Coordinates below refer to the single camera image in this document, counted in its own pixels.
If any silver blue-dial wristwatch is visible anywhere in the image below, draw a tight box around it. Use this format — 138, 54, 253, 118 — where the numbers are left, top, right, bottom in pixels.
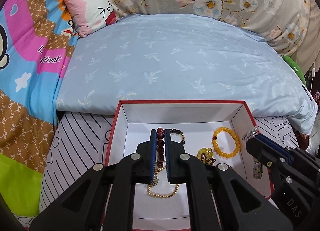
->
242, 126, 263, 180

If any yellow glass bead bracelet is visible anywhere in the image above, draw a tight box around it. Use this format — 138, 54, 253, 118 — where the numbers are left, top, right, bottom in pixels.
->
196, 146, 217, 166

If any orange bead bracelet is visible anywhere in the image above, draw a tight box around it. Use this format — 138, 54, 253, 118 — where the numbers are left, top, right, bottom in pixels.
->
211, 126, 241, 159

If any gold bead bracelet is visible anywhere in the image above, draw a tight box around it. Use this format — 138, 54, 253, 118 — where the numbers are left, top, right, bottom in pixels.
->
146, 162, 180, 199

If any dark brown bead bracelet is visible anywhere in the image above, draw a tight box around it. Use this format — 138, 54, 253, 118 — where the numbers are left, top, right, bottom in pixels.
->
168, 128, 186, 145

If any dark red bead bracelet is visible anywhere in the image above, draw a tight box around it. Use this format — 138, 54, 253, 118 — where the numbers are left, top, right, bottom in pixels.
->
156, 127, 166, 169

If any red open jewelry box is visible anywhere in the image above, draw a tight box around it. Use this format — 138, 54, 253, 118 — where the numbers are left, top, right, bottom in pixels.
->
100, 99, 274, 231

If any green plastic object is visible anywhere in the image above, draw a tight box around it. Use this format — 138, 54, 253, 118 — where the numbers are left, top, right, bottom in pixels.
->
282, 55, 306, 86

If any beige curtain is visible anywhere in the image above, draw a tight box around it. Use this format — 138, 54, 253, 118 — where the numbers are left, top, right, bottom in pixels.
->
291, 0, 320, 74

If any light blue satin quilt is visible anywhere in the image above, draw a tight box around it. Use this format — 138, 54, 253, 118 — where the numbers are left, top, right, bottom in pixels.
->
56, 14, 318, 134

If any colourful monkey cartoon blanket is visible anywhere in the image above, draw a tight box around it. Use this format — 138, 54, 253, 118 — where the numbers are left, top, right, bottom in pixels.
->
1, 0, 78, 230

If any pink rabbit cushion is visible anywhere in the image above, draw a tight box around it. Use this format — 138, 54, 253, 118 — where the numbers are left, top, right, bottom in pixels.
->
63, 0, 119, 38

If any white cable with switch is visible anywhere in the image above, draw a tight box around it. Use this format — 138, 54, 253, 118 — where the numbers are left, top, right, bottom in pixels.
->
309, 7, 317, 77

